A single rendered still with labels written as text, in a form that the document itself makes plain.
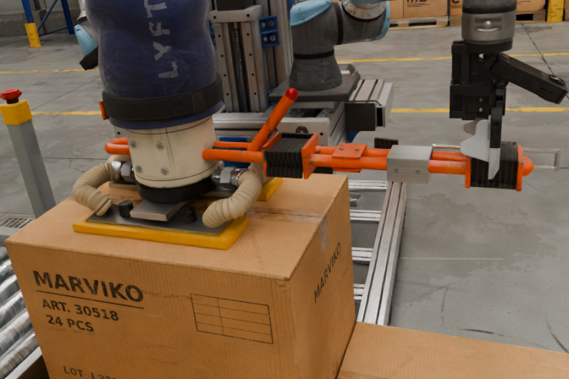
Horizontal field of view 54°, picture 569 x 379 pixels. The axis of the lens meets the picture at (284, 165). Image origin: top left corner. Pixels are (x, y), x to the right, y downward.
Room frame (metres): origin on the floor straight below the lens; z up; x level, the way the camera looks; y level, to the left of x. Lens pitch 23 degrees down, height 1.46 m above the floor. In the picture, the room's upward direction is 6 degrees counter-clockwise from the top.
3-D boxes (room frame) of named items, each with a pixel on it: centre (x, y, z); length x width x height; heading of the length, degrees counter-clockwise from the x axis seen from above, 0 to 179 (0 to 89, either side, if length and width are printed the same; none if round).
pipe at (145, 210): (1.04, 0.22, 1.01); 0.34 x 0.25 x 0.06; 68
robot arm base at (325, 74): (1.55, -0.11, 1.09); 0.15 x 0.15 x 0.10
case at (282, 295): (1.04, 0.21, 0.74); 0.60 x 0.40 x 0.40; 68
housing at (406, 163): (0.87, -0.21, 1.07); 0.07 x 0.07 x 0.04; 68
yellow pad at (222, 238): (0.95, 0.25, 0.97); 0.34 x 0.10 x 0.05; 68
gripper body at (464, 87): (0.83, -0.32, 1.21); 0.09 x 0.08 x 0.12; 68
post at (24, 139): (1.86, 0.90, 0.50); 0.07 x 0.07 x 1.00; 68
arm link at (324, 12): (1.55, -0.12, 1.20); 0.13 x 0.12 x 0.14; 96
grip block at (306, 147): (0.95, -0.02, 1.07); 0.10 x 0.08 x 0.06; 158
